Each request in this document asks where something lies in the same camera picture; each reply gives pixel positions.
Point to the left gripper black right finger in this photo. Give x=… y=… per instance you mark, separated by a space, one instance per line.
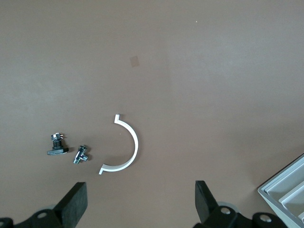
x=204 y=204

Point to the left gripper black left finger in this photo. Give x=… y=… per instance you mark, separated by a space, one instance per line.
x=71 y=206

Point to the grey plastic compartment tray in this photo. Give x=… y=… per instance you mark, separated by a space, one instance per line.
x=270 y=209

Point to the translucent tape patch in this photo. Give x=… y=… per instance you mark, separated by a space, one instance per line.
x=135 y=61

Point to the black push switch component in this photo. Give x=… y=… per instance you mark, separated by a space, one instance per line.
x=57 y=150

